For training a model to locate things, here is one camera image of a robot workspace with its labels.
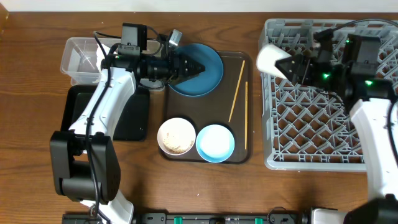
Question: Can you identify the white cup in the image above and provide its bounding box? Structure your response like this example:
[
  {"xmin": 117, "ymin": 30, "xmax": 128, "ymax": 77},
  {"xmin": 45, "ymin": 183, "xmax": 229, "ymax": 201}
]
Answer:
[{"xmin": 256, "ymin": 44, "xmax": 291, "ymax": 79}]

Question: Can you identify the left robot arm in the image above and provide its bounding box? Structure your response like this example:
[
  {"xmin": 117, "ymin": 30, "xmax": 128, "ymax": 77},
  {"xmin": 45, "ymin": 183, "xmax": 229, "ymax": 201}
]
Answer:
[{"xmin": 50, "ymin": 52, "xmax": 205, "ymax": 223}]

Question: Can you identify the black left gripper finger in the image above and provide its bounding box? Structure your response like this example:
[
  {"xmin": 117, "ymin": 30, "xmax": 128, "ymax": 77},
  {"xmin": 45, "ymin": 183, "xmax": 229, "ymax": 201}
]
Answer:
[
  {"xmin": 185, "ymin": 56, "xmax": 205, "ymax": 70},
  {"xmin": 185, "ymin": 68, "xmax": 204, "ymax": 80}
]

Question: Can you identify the white paper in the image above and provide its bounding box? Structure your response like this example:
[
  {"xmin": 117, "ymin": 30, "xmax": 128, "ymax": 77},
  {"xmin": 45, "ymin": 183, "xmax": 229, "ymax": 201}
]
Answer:
[{"xmin": 93, "ymin": 47, "xmax": 105, "ymax": 84}]

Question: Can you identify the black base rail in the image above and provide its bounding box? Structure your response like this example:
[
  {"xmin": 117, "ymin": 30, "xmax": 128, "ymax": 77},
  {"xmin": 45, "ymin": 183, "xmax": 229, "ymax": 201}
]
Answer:
[{"xmin": 61, "ymin": 211, "xmax": 312, "ymax": 224}]

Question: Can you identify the light blue bowl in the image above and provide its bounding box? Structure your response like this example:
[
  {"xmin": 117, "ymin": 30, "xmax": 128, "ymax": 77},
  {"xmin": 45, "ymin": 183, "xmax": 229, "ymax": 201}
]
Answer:
[{"xmin": 195, "ymin": 124, "xmax": 235, "ymax": 163}]

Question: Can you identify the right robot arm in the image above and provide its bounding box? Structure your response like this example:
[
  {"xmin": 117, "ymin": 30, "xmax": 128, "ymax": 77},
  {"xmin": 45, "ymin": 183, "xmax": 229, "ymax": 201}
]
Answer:
[{"xmin": 256, "ymin": 29, "xmax": 397, "ymax": 223}]

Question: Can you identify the white bowl with rice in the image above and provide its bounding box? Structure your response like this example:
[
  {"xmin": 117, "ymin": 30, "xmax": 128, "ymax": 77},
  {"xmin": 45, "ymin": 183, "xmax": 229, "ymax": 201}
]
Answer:
[{"xmin": 157, "ymin": 118, "xmax": 197, "ymax": 156}]

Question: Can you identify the clear plastic bin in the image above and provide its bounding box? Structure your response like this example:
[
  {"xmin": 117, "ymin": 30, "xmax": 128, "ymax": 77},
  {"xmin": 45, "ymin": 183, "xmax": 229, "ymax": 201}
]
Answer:
[{"xmin": 60, "ymin": 37, "xmax": 167, "ymax": 91}]

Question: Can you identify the grey dishwasher rack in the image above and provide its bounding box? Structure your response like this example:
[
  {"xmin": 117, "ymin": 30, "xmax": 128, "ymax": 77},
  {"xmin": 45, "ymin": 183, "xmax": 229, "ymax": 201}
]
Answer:
[{"xmin": 258, "ymin": 17, "xmax": 398, "ymax": 172}]

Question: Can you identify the dark brown tray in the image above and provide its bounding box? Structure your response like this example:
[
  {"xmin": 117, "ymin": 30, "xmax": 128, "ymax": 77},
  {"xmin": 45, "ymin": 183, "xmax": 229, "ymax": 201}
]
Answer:
[{"xmin": 164, "ymin": 51, "xmax": 252, "ymax": 164}]

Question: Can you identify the wooden chopstick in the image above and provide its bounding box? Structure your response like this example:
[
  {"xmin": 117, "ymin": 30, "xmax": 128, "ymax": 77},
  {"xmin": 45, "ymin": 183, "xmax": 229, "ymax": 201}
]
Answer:
[
  {"xmin": 228, "ymin": 60, "xmax": 246, "ymax": 122},
  {"xmin": 244, "ymin": 82, "xmax": 248, "ymax": 150}
]

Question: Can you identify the dark blue plate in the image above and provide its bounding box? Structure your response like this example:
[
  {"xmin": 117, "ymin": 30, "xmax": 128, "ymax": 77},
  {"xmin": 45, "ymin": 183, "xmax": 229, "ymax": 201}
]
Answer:
[{"xmin": 169, "ymin": 44, "xmax": 224, "ymax": 97}]

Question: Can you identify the black plastic bin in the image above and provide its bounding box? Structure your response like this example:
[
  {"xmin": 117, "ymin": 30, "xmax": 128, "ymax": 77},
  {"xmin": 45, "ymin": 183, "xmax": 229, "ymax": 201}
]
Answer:
[{"xmin": 60, "ymin": 85, "xmax": 150, "ymax": 141}]

